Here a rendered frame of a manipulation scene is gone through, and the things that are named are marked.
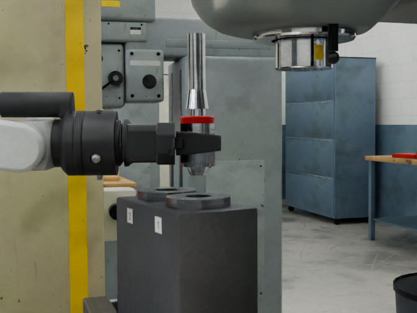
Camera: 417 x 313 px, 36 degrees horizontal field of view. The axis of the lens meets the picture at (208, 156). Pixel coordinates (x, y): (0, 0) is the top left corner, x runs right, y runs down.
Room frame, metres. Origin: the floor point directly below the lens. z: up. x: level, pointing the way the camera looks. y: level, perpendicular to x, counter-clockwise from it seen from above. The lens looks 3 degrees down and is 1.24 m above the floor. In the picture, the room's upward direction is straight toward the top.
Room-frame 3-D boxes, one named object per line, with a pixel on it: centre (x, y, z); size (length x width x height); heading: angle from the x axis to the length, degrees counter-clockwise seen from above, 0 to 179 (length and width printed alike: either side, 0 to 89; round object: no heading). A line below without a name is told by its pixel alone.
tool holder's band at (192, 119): (0.88, 0.01, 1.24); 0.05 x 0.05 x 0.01
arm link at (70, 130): (0.88, 0.22, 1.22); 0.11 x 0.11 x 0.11; 3
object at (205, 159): (0.88, 0.01, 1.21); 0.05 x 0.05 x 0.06
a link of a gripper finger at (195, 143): (0.85, 0.01, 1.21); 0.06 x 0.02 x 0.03; 93
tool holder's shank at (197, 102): (0.88, 0.02, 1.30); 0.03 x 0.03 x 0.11
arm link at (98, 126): (0.88, 0.11, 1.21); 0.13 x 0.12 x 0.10; 3
